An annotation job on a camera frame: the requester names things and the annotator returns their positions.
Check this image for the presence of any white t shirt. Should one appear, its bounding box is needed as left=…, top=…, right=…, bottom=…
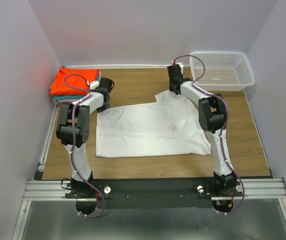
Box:
left=96, top=90, right=211, bottom=158

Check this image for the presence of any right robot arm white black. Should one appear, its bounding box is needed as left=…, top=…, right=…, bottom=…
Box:
left=167, top=64, right=237, bottom=196

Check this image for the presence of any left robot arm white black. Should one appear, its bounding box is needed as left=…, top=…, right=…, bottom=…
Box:
left=56, top=78, right=115, bottom=198

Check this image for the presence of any teal folded t shirt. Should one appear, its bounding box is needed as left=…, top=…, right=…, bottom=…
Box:
left=52, top=72, right=102, bottom=102

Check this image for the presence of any pink folded t shirt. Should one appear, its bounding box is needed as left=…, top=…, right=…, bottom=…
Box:
left=53, top=72, right=103, bottom=107

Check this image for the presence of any white back edge strip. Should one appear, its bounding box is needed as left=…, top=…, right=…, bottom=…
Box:
left=65, top=64, right=168, bottom=70

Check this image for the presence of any orange folded t shirt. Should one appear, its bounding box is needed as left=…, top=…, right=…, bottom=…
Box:
left=50, top=67, right=99, bottom=96

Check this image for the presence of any white plastic basket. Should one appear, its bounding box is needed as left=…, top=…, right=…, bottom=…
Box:
left=190, top=51, right=256, bottom=92

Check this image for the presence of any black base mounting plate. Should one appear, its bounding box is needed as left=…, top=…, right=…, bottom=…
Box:
left=62, top=177, right=242, bottom=214

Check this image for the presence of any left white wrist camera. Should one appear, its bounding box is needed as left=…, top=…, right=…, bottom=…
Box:
left=86, top=80, right=100, bottom=91

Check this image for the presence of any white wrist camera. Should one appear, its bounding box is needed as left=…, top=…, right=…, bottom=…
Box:
left=175, top=62, right=184, bottom=73
left=86, top=80, right=100, bottom=91

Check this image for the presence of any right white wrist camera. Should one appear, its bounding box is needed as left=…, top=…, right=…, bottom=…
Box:
left=175, top=62, right=184, bottom=73

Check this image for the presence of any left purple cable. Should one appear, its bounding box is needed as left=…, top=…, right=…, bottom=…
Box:
left=62, top=74, right=107, bottom=220

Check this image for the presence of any aluminium frame rail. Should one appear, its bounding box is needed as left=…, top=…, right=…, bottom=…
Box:
left=12, top=107, right=286, bottom=240

